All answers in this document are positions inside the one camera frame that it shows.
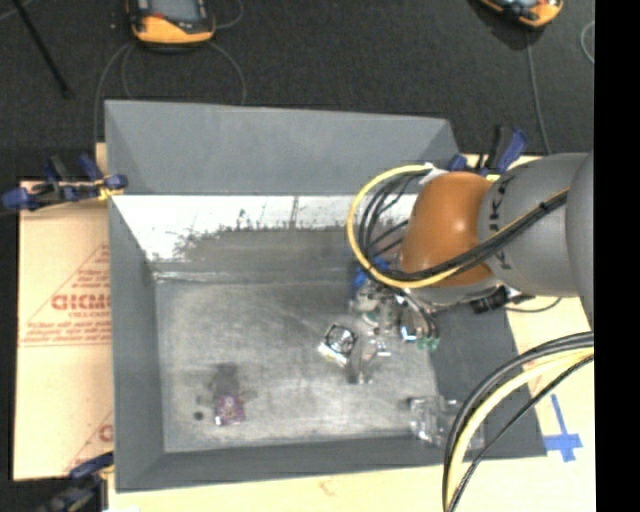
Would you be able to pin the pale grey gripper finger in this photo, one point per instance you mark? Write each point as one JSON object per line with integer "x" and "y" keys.
{"x": 372, "y": 357}
{"x": 356, "y": 367}

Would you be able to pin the grey metal bin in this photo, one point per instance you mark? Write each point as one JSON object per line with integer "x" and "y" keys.
{"x": 280, "y": 340}

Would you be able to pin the clear plastic box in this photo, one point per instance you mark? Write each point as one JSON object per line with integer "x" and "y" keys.
{"x": 432, "y": 420}

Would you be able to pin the brown cardboard board, red print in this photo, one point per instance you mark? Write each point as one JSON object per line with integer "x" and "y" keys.
{"x": 60, "y": 300}

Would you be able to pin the black cylinder on white bracket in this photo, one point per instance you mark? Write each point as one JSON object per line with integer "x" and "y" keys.
{"x": 490, "y": 301}

